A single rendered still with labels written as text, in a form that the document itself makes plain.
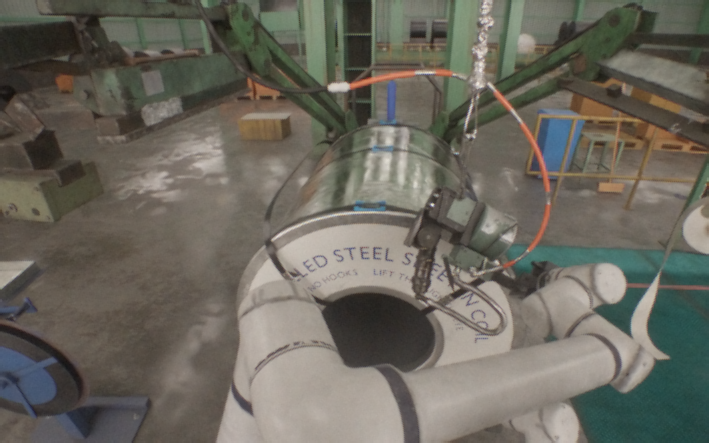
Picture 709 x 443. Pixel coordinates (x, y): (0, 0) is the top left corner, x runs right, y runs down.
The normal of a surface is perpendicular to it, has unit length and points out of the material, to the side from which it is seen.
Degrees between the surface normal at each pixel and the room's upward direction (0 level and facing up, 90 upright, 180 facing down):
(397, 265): 90
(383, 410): 27
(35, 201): 90
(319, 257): 90
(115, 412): 0
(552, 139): 93
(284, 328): 5
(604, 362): 47
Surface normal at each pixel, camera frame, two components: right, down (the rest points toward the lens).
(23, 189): -0.13, 0.47
